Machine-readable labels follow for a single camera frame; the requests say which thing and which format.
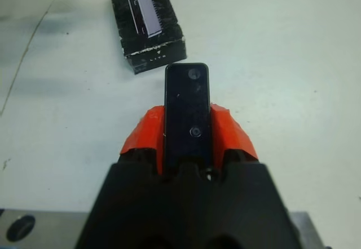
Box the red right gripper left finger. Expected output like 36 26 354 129
120 105 166 176

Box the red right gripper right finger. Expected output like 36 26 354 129
209 103 259 176

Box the glossy black box lid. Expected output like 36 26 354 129
105 0 188 75

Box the slim black camera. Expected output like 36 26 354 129
164 62 213 174

